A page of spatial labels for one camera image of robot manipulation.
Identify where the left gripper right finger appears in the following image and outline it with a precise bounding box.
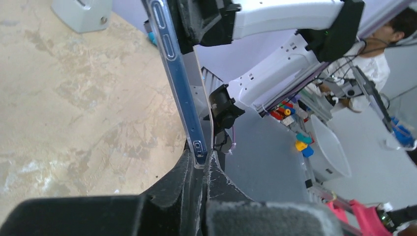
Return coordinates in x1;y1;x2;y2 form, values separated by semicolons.
202;150;343;236

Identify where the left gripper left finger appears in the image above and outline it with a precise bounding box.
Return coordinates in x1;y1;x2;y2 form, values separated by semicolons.
0;149;204;236

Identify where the person in white shirt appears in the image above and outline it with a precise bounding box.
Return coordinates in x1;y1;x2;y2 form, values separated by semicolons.
317;8;417;113

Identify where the blue cap object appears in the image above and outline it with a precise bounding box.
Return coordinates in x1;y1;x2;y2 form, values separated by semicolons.
144;20;157;46

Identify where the white metronome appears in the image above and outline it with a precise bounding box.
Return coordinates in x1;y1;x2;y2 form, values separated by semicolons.
51;0;113;33

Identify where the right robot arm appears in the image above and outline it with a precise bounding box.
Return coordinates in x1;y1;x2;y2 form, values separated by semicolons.
176;0;365;116

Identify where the clear phone case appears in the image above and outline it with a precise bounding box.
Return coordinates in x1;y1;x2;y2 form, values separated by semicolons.
143;0;211;169

